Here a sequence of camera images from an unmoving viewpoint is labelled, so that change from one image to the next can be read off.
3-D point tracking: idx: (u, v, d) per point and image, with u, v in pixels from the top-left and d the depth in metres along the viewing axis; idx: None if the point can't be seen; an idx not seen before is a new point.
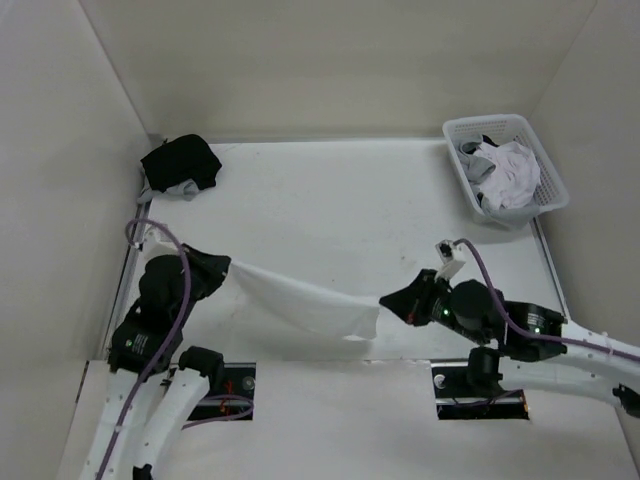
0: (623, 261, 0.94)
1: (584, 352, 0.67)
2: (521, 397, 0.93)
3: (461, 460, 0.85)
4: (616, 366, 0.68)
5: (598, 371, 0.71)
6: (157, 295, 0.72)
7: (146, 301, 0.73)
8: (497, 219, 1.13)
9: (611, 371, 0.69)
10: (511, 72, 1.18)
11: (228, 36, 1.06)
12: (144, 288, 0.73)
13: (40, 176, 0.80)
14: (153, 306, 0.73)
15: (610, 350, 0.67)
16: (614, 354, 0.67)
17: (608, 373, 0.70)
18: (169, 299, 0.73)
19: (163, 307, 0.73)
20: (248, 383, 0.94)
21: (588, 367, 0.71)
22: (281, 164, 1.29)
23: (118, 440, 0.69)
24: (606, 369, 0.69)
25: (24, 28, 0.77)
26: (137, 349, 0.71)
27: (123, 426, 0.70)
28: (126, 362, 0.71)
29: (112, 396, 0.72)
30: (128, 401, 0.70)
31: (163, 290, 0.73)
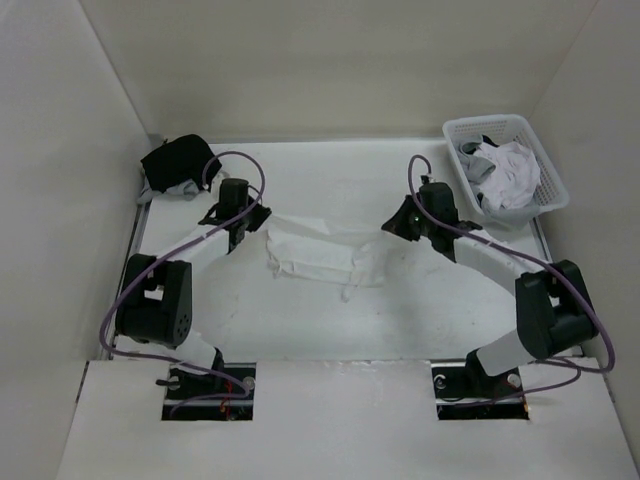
0: (622, 261, 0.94)
1: (472, 242, 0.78)
2: (521, 398, 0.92)
3: (462, 460, 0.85)
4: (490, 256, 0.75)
5: (487, 270, 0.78)
6: (232, 196, 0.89)
7: (224, 198, 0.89)
8: (497, 218, 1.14)
9: (489, 264, 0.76)
10: (510, 73, 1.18)
11: (228, 36, 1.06)
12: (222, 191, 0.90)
13: (40, 177, 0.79)
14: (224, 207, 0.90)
15: (487, 240, 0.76)
16: (491, 244, 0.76)
17: (491, 270, 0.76)
18: (241, 200, 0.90)
19: (237, 207, 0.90)
20: (249, 383, 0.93)
21: (479, 265, 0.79)
22: (281, 164, 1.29)
23: (200, 243, 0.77)
24: (487, 264, 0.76)
25: (22, 28, 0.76)
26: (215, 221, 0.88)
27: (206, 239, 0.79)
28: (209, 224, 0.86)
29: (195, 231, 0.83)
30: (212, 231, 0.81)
31: (237, 190, 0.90)
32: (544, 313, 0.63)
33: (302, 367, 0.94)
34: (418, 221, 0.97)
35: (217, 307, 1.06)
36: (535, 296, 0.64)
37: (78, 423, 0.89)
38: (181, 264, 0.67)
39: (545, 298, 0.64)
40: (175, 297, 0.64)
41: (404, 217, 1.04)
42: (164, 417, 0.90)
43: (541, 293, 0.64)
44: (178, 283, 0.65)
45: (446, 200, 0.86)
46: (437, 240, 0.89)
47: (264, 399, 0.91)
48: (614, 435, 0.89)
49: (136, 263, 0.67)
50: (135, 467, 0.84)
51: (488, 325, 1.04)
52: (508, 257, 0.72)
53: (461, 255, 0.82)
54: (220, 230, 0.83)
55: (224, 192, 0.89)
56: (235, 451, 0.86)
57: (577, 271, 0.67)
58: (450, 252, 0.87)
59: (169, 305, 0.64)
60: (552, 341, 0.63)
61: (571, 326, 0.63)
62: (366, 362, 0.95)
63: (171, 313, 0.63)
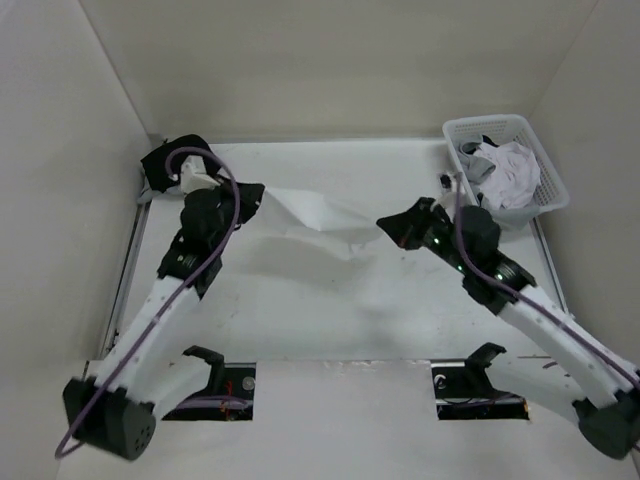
0: (623, 261, 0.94)
1: (534, 315, 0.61)
2: (521, 398, 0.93)
3: (461, 459, 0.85)
4: (560, 343, 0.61)
5: (545, 345, 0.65)
6: (196, 226, 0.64)
7: (187, 226, 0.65)
8: (497, 219, 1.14)
9: (556, 348, 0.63)
10: (511, 73, 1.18)
11: (228, 36, 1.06)
12: (185, 217, 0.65)
13: (40, 177, 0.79)
14: (193, 235, 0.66)
15: (561, 323, 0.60)
16: (564, 329, 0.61)
17: (555, 351, 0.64)
18: (210, 226, 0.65)
19: (206, 236, 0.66)
20: (249, 383, 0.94)
21: (534, 335, 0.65)
22: (281, 164, 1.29)
23: (151, 334, 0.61)
24: (550, 344, 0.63)
25: (23, 28, 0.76)
26: (187, 263, 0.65)
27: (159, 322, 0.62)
28: (172, 273, 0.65)
29: (153, 294, 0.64)
30: (170, 300, 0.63)
31: (205, 217, 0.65)
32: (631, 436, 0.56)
33: (302, 368, 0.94)
34: (439, 243, 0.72)
35: (216, 307, 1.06)
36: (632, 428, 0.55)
37: None
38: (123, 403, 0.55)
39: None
40: (122, 438, 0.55)
41: (417, 231, 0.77)
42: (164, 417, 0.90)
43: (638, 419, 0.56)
44: (120, 426, 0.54)
45: (492, 238, 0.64)
46: (472, 285, 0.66)
47: (264, 399, 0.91)
48: None
49: (72, 393, 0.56)
50: (134, 467, 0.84)
51: (487, 326, 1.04)
52: (588, 356, 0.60)
53: (511, 320, 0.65)
54: (183, 293, 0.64)
55: (187, 218, 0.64)
56: (235, 451, 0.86)
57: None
58: (492, 306, 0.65)
59: (118, 444, 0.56)
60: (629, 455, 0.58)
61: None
62: (365, 362, 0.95)
63: (122, 448, 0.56)
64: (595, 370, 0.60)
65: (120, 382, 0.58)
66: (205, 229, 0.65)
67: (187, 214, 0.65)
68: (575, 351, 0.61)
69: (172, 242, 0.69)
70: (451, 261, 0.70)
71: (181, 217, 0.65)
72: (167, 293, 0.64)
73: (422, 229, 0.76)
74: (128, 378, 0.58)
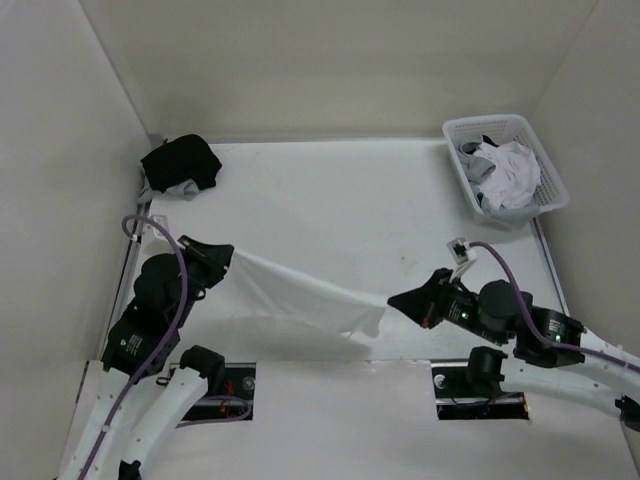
0: (623, 261, 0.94)
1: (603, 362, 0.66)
2: (521, 398, 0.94)
3: (460, 460, 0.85)
4: (624, 379, 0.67)
5: (599, 379, 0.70)
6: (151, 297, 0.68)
7: (142, 301, 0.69)
8: (497, 219, 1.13)
9: (619, 383, 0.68)
10: (511, 73, 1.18)
11: (228, 36, 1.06)
12: (138, 292, 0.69)
13: (39, 176, 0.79)
14: (147, 307, 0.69)
15: (625, 363, 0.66)
16: (629, 367, 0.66)
17: (614, 384, 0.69)
18: (162, 300, 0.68)
19: (159, 309, 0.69)
20: (249, 383, 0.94)
21: (589, 373, 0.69)
22: (280, 164, 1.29)
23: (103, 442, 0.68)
24: (612, 380, 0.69)
25: (23, 27, 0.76)
26: (130, 349, 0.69)
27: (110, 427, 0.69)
28: (122, 354, 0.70)
29: (103, 392, 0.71)
30: (118, 402, 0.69)
31: (156, 293, 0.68)
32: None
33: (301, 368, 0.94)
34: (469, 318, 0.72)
35: (216, 307, 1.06)
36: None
37: (78, 424, 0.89)
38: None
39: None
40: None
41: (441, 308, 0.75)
42: None
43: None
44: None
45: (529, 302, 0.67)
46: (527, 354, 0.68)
47: (263, 399, 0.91)
48: (613, 435, 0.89)
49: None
50: None
51: None
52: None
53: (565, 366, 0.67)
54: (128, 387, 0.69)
55: (140, 293, 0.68)
56: (235, 451, 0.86)
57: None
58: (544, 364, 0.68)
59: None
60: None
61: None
62: (366, 363, 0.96)
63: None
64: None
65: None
66: (159, 302, 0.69)
67: (138, 289, 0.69)
68: None
69: (126, 314, 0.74)
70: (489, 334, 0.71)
71: (135, 288, 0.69)
72: (117, 390, 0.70)
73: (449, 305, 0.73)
74: None
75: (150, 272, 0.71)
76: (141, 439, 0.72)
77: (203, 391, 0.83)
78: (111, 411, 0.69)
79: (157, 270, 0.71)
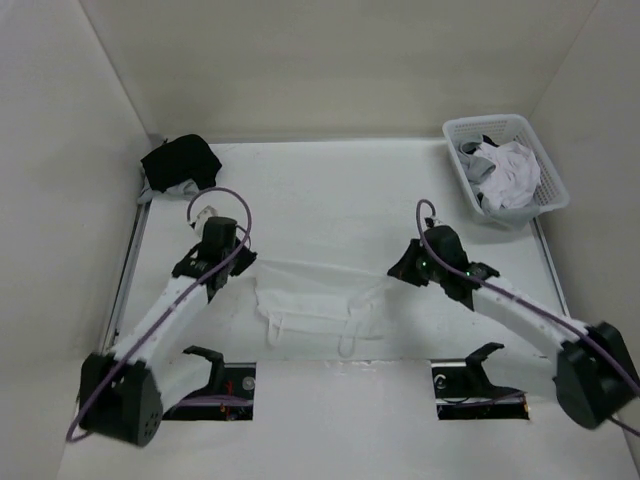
0: (622, 262, 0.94)
1: (494, 294, 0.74)
2: (521, 398, 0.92)
3: (460, 460, 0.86)
4: (521, 316, 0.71)
5: (516, 327, 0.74)
6: (215, 236, 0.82)
7: (206, 238, 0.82)
8: (497, 219, 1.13)
9: (518, 322, 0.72)
10: (511, 73, 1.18)
11: (228, 36, 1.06)
12: (205, 229, 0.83)
13: (39, 177, 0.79)
14: (210, 246, 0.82)
15: (514, 295, 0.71)
16: (518, 300, 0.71)
17: (523, 330, 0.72)
18: (225, 239, 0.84)
19: (220, 246, 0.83)
20: (249, 383, 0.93)
21: (507, 320, 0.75)
22: (280, 163, 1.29)
23: (168, 319, 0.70)
24: (517, 321, 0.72)
25: (23, 28, 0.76)
26: (198, 267, 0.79)
27: (175, 310, 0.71)
28: (185, 273, 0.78)
29: (169, 290, 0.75)
30: (185, 292, 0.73)
31: (223, 229, 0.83)
32: (589, 389, 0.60)
33: (302, 368, 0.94)
34: (426, 265, 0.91)
35: (216, 307, 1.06)
36: (578, 369, 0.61)
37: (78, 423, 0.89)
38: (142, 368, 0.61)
39: (589, 370, 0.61)
40: (135, 409, 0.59)
41: (412, 260, 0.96)
42: (164, 417, 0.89)
43: (584, 365, 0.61)
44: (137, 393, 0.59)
45: (454, 244, 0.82)
46: (453, 287, 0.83)
47: (264, 399, 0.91)
48: (614, 435, 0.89)
49: (96, 360, 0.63)
50: (134, 466, 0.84)
51: (487, 326, 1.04)
52: (541, 320, 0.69)
53: (481, 306, 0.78)
54: (196, 286, 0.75)
55: (209, 230, 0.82)
56: (236, 451, 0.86)
57: (615, 333, 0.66)
58: (467, 300, 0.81)
59: (131, 416, 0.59)
60: (599, 414, 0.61)
61: (614, 391, 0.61)
62: (365, 362, 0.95)
63: (133, 421, 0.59)
64: (547, 330, 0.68)
65: (139, 354, 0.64)
66: (220, 242, 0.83)
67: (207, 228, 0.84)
68: (531, 320, 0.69)
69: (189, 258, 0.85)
70: (435, 275, 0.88)
71: (202, 231, 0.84)
72: (182, 288, 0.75)
73: (414, 262, 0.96)
74: (146, 355, 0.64)
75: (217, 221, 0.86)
76: (164, 388, 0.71)
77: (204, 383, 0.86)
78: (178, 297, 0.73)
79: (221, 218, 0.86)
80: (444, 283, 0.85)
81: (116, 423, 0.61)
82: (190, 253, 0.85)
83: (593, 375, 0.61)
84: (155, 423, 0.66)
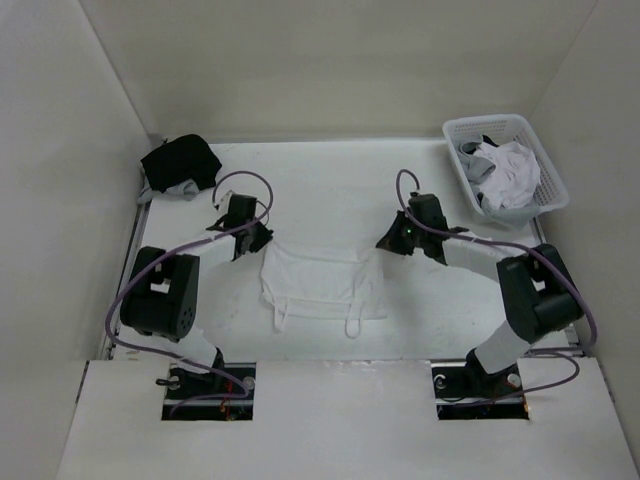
0: (622, 261, 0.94)
1: (459, 240, 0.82)
2: (521, 397, 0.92)
3: (460, 459, 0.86)
4: (475, 250, 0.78)
5: (476, 265, 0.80)
6: (240, 207, 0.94)
7: (232, 209, 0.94)
8: (497, 219, 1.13)
9: (475, 257, 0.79)
10: (511, 73, 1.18)
11: (228, 36, 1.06)
12: (232, 201, 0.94)
13: (39, 177, 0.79)
14: (235, 217, 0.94)
15: (472, 237, 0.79)
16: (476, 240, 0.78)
17: (480, 265, 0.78)
18: (249, 213, 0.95)
19: (244, 217, 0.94)
20: (248, 383, 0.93)
21: (471, 263, 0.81)
22: (280, 163, 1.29)
23: (207, 244, 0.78)
24: (475, 258, 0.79)
25: (23, 28, 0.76)
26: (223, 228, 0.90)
27: (214, 242, 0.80)
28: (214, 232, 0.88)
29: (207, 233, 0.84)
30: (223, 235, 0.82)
31: (246, 203, 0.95)
32: (527, 293, 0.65)
33: (301, 368, 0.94)
34: (411, 232, 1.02)
35: (216, 307, 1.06)
36: (515, 279, 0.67)
37: (78, 423, 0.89)
38: (189, 257, 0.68)
39: (525, 280, 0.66)
40: (181, 290, 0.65)
41: (397, 229, 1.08)
42: (164, 417, 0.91)
43: (520, 276, 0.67)
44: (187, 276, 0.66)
45: (433, 210, 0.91)
46: (429, 246, 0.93)
47: (264, 398, 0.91)
48: (614, 435, 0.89)
49: (147, 255, 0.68)
50: (134, 466, 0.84)
51: (487, 326, 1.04)
52: (491, 247, 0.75)
53: (452, 256, 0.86)
54: (228, 236, 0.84)
55: (235, 202, 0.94)
56: (236, 451, 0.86)
57: (555, 252, 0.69)
58: (440, 257, 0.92)
59: (176, 298, 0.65)
60: (540, 323, 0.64)
61: (554, 303, 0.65)
62: (365, 362, 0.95)
63: (177, 306, 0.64)
64: (495, 255, 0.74)
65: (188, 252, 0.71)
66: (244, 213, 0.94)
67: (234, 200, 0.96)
68: (483, 250, 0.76)
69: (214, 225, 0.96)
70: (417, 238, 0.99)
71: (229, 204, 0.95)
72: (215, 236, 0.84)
73: (400, 231, 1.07)
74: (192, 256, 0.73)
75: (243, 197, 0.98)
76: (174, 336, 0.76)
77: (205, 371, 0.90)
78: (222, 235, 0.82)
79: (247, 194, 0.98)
80: (422, 242, 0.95)
81: (159, 310, 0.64)
82: (216, 224, 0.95)
83: (529, 285, 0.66)
84: (189, 326, 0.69)
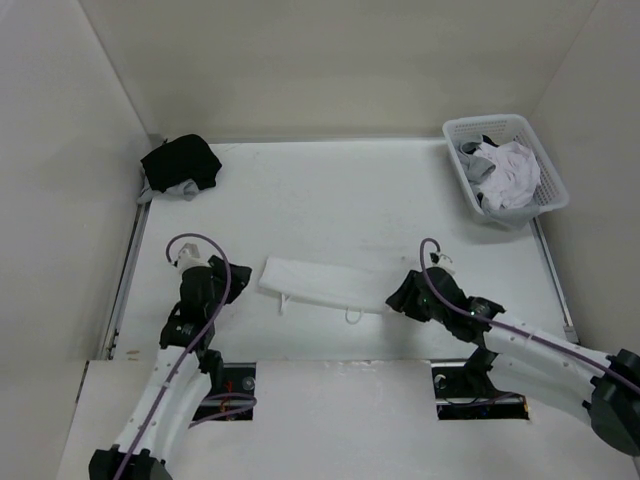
0: (622, 262, 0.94)
1: (508, 334, 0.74)
2: (521, 398, 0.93)
3: (459, 458, 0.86)
4: (536, 353, 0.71)
5: (528, 362, 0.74)
6: (195, 294, 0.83)
7: (186, 297, 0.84)
8: (497, 219, 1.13)
9: (535, 359, 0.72)
10: (511, 73, 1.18)
11: (228, 36, 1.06)
12: (184, 289, 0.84)
13: (40, 176, 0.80)
14: (192, 307, 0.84)
15: (528, 335, 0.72)
16: (532, 339, 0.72)
17: (536, 364, 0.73)
18: (205, 294, 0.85)
19: (200, 304, 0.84)
20: (248, 383, 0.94)
21: (525, 360, 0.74)
22: (280, 164, 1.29)
23: (165, 397, 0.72)
24: (534, 360, 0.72)
25: (24, 28, 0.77)
26: (186, 330, 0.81)
27: (169, 386, 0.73)
28: (174, 343, 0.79)
29: (160, 365, 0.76)
30: (177, 365, 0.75)
31: (200, 287, 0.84)
32: (629, 423, 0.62)
33: (302, 368, 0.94)
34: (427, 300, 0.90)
35: None
36: (617, 409, 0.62)
37: (77, 423, 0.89)
38: (147, 459, 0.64)
39: (625, 406, 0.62)
40: None
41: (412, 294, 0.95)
42: None
43: (617, 401, 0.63)
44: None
45: (450, 285, 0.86)
46: (458, 329, 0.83)
47: (264, 399, 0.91)
48: None
49: (101, 461, 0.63)
50: None
51: None
52: (563, 356, 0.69)
53: (496, 348, 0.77)
54: (186, 357, 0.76)
55: (186, 290, 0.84)
56: (236, 451, 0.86)
57: (637, 358, 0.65)
58: (476, 339, 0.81)
59: None
60: None
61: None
62: (365, 362, 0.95)
63: None
64: (571, 366, 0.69)
65: (144, 440, 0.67)
66: (201, 298, 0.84)
67: (186, 289, 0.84)
68: (551, 358, 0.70)
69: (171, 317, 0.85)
70: (436, 315, 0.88)
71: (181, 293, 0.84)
72: (173, 360, 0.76)
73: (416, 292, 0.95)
74: (151, 438, 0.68)
75: (191, 279, 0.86)
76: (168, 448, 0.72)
77: (207, 389, 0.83)
78: (178, 361, 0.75)
79: (195, 272, 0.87)
80: (447, 324, 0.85)
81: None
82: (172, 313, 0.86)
83: (630, 407, 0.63)
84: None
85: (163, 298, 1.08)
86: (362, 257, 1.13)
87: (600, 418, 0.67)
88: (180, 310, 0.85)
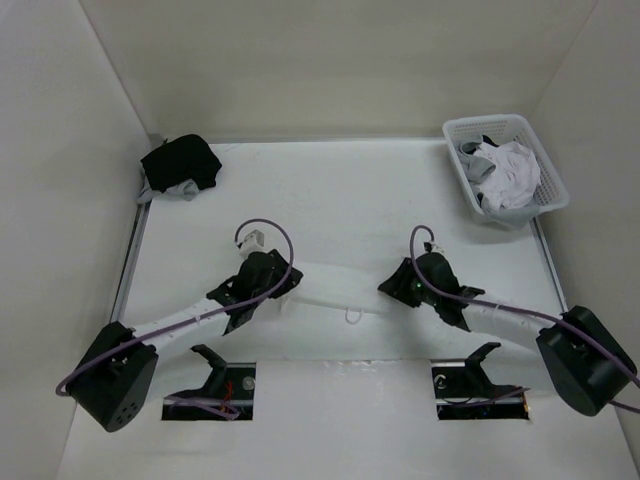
0: (622, 262, 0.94)
1: (480, 308, 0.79)
2: (521, 397, 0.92)
3: (459, 458, 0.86)
4: (503, 319, 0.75)
5: (503, 332, 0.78)
6: (252, 274, 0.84)
7: (242, 273, 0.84)
8: (497, 219, 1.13)
9: (503, 324, 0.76)
10: (510, 73, 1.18)
11: (228, 35, 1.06)
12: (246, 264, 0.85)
13: (40, 176, 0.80)
14: (243, 284, 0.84)
15: (494, 303, 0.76)
16: (498, 307, 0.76)
17: (507, 331, 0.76)
18: (259, 282, 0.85)
19: (252, 286, 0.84)
20: (249, 383, 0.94)
21: (500, 330, 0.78)
22: (280, 164, 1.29)
23: (189, 326, 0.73)
24: (504, 326, 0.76)
25: (24, 29, 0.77)
26: (230, 300, 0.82)
27: (199, 321, 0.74)
28: (215, 299, 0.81)
29: (200, 304, 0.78)
30: (212, 311, 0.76)
31: (258, 271, 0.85)
32: (573, 366, 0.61)
33: (302, 368, 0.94)
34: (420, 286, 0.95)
35: None
36: (560, 351, 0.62)
37: (77, 422, 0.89)
38: (150, 350, 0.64)
39: (570, 351, 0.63)
40: (123, 390, 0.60)
41: (407, 282, 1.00)
42: (164, 416, 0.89)
43: (566, 349, 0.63)
44: (135, 374, 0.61)
45: (444, 272, 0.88)
46: (446, 313, 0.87)
47: (264, 399, 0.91)
48: (615, 435, 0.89)
49: (110, 336, 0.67)
50: (134, 466, 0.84)
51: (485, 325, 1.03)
52: (521, 316, 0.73)
53: (475, 322, 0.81)
54: (222, 312, 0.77)
55: (247, 265, 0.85)
56: (236, 451, 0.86)
57: (591, 315, 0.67)
58: (461, 323, 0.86)
59: (114, 396, 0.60)
60: (593, 394, 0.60)
61: (605, 365, 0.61)
62: (365, 362, 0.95)
63: (113, 405, 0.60)
64: (526, 325, 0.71)
65: (153, 341, 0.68)
66: (255, 281, 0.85)
67: (246, 265, 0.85)
68: (512, 319, 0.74)
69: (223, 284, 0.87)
70: (429, 300, 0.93)
71: (242, 266, 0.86)
72: (211, 307, 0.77)
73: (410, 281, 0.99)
74: (158, 344, 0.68)
75: (255, 258, 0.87)
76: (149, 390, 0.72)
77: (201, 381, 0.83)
78: (216, 308, 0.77)
79: (264, 256, 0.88)
80: (438, 309, 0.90)
81: (98, 397, 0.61)
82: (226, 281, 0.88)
83: (577, 355, 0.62)
84: (129, 418, 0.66)
85: (164, 298, 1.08)
86: (362, 257, 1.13)
87: (553, 371, 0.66)
88: (233, 281, 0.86)
